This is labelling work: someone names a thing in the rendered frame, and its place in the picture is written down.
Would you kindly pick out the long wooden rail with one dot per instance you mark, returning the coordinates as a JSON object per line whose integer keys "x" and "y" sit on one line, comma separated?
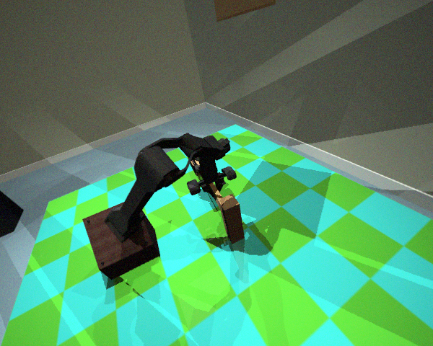
{"x": 215, "y": 191}

